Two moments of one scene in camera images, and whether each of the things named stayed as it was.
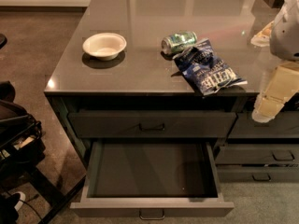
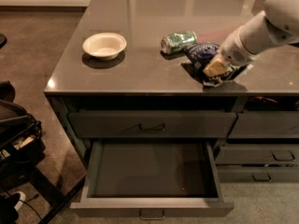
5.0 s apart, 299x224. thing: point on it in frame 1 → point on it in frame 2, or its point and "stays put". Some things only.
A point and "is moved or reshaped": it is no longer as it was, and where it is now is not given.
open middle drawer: [151, 178] stays put
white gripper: [286, 36] → [231, 49]
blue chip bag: [206, 69] is moved or reshaped
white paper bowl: [105, 46] stays put
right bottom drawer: [257, 174] stays put
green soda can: [177, 41] stays put
